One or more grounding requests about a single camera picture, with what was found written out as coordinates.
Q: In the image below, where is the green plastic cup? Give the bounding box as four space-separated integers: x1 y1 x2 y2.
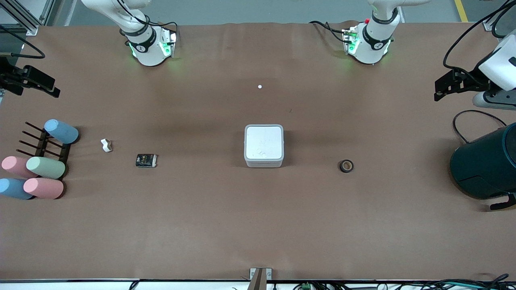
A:
26 156 66 180

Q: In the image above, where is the black cable bundle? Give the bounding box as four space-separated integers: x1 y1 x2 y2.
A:
419 274 516 290

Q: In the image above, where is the dark teal round appliance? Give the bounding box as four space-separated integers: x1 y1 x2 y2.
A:
450 123 516 211

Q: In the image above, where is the black cup rack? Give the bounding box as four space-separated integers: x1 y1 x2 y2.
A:
18 121 72 178

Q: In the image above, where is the black left base cable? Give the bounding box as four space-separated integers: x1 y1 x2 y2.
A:
309 20 347 43

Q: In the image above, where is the pink plastic cup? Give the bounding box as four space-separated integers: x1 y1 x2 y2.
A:
23 178 64 200
1 156 39 179

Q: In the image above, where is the black appliance cable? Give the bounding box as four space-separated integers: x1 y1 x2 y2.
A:
452 110 507 144

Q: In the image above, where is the black snack wrapper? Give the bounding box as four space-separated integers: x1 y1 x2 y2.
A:
135 153 157 168

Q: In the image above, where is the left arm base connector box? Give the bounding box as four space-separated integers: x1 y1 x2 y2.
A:
342 26 360 55

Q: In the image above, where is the aluminium frame profile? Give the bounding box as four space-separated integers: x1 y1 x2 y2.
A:
0 0 55 37
483 0 516 32

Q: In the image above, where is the metal table edge bracket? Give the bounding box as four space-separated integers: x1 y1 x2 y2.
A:
249 268 273 290

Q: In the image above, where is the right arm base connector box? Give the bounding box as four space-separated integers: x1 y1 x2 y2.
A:
159 30 178 58

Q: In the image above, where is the white square trash bin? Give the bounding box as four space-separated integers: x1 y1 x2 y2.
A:
244 124 285 168

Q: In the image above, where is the blue plastic cup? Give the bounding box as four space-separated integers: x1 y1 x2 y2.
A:
0 178 35 201
44 119 79 145

